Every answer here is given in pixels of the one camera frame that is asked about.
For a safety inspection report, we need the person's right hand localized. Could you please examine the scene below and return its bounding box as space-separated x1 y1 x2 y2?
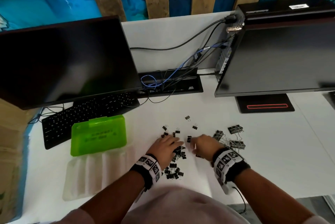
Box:
189 134 226 163

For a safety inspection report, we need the person's left hand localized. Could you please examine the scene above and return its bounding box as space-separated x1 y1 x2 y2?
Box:
146 136 184 171

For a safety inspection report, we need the pile of small black binder clips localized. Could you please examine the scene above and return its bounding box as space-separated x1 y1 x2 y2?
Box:
157 115 199 180

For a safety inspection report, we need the person's left forearm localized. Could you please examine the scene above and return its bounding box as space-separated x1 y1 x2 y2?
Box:
78 170 146 224

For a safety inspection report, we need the person's right forearm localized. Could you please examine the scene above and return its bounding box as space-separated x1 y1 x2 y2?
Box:
233 167 317 224

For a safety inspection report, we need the person's light pink shirt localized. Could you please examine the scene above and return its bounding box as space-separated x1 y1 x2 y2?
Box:
52 186 330 224

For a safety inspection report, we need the brown cardboard box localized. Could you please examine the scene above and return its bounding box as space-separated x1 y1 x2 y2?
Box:
0 98 40 224

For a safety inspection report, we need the black red-striped monitor stand base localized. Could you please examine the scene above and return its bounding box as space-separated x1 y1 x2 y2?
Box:
235 94 296 114

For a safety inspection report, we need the black keyboard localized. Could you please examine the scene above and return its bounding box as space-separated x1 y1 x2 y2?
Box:
41 91 141 150

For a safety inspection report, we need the black computer monitor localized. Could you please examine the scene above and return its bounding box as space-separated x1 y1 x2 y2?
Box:
0 16 143 111
214 17 335 98

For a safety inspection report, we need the white desk divider panel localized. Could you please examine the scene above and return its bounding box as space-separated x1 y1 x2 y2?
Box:
121 10 236 74

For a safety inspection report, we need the black mini desktop computer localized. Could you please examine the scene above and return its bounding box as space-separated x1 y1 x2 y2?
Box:
214 0 335 82

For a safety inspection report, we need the black desk cable tray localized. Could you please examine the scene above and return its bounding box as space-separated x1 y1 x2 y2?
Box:
138 67 204 99

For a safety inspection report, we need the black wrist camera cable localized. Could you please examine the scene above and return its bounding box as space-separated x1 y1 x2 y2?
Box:
231 186 248 214

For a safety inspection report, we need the blue network cable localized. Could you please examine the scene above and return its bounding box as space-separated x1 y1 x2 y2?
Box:
141 42 225 90

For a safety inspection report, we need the thin black keyboard cable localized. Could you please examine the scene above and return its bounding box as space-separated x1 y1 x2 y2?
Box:
28 104 65 125

